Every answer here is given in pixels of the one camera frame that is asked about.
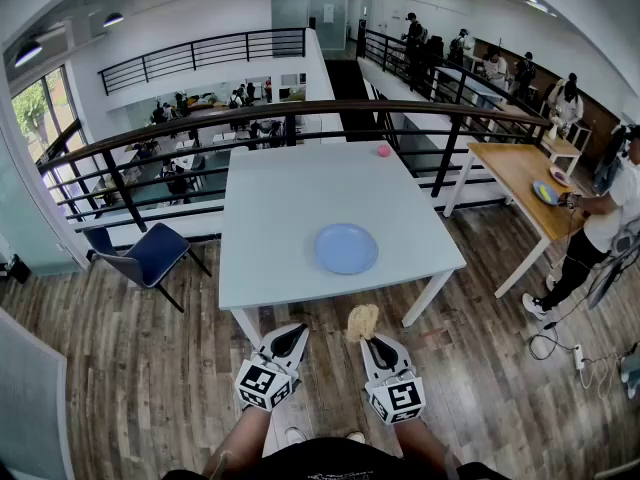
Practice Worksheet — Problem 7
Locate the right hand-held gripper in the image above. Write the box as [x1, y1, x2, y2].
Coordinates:
[360, 333, 426, 425]

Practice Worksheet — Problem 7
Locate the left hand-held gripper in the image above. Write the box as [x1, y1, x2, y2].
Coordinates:
[234, 323, 310, 413]

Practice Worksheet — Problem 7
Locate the beige scrubbing sponge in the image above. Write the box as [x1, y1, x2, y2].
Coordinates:
[345, 304, 380, 344]

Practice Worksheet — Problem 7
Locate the big blue plate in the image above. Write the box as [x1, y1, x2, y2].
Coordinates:
[313, 222, 380, 276]
[532, 179, 561, 206]

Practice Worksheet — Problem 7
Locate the person's left forearm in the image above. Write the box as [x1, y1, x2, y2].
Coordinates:
[202, 405, 274, 479]

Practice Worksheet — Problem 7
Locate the person's right forearm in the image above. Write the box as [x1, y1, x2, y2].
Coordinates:
[392, 417, 451, 477]

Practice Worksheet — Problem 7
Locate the person's black shirt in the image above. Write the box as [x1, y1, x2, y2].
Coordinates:
[162, 436, 511, 480]

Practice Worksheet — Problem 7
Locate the white square table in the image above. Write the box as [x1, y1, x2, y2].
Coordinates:
[218, 141, 468, 349]

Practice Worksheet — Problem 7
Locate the blue chair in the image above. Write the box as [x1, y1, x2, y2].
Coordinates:
[82, 221, 213, 314]

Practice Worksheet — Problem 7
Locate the wooden table with white legs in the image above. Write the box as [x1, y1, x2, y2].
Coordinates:
[443, 141, 589, 299]

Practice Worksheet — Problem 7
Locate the black railing with wooden handrail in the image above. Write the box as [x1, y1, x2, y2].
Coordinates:
[37, 98, 551, 234]

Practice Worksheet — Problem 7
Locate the group of people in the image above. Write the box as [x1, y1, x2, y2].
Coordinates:
[142, 80, 281, 204]

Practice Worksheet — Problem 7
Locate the dark staircase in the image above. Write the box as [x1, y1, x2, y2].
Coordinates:
[324, 57, 381, 142]

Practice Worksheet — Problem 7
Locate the small wooden table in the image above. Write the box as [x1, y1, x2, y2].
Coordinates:
[542, 135, 584, 179]

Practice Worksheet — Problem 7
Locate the black bin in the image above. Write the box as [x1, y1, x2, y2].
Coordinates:
[0, 253, 31, 284]

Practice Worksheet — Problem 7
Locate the black metal railing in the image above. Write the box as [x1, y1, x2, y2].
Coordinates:
[357, 28, 551, 134]
[97, 27, 307, 97]

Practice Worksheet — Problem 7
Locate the frosted glass partition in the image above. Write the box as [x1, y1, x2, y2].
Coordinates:
[271, 0, 349, 52]

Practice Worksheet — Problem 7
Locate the large window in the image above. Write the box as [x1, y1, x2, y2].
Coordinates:
[10, 65, 89, 164]

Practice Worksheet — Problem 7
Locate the ceiling strip light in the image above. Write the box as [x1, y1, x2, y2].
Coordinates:
[524, 0, 559, 18]

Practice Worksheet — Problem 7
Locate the black cable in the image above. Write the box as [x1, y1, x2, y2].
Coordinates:
[528, 317, 576, 362]

